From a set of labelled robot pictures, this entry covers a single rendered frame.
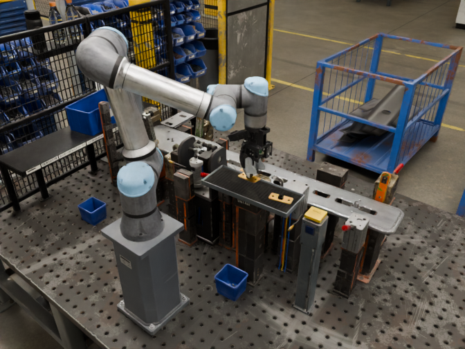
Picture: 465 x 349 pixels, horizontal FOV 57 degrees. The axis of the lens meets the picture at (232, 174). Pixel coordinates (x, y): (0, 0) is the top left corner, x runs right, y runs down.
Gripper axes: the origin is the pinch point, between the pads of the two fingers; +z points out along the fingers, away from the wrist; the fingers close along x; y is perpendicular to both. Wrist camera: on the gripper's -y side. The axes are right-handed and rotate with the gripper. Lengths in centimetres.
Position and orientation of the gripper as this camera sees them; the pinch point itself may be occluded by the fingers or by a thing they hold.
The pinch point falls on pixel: (249, 172)
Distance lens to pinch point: 155.6
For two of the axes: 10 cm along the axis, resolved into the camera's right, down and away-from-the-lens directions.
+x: 7.1, -3.8, 5.9
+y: 7.0, 3.8, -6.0
